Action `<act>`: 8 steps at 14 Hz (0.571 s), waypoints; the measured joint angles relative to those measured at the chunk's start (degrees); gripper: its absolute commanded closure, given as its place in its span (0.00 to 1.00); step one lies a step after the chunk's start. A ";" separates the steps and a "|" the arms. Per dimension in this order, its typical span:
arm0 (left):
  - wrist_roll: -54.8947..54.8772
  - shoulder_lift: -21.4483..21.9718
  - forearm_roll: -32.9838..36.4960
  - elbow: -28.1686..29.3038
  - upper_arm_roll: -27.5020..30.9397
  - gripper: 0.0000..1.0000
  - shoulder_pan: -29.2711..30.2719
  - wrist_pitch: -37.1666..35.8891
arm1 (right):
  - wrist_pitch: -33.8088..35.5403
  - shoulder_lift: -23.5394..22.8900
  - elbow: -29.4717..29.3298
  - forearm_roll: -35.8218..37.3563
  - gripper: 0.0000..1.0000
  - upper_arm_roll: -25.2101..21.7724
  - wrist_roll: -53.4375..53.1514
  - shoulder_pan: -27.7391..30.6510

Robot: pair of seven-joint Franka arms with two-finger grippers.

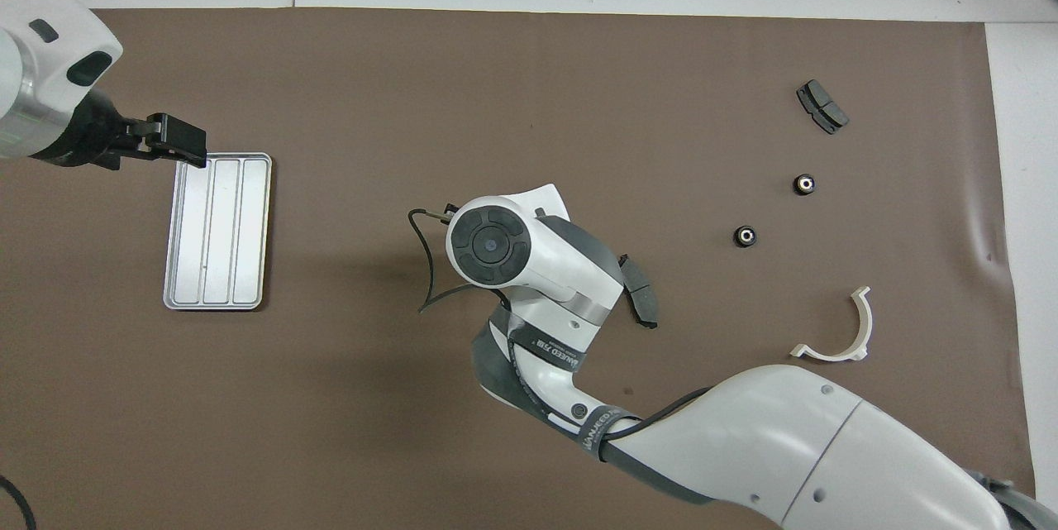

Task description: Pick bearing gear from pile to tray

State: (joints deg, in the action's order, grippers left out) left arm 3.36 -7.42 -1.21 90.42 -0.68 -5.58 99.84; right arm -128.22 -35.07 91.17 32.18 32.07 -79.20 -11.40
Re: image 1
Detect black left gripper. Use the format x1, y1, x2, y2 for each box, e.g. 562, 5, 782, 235
33, 90, 207, 172

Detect silver metal tray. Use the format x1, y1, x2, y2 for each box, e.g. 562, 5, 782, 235
163, 152, 274, 312

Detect brown table mat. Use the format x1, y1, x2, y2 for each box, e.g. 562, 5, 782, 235
0, 7, 1041, 530

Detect single dark brake pad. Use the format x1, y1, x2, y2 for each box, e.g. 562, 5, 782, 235
618, 254, 660, 330

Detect stacked dark brake pads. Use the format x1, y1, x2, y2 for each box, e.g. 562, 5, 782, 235
796, 79, 850, 136

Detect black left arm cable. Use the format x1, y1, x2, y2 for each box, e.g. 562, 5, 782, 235
0, 475, 39, 530

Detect white curved plastic bracket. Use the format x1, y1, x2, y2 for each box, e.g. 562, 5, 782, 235
789, 285, 874, 363

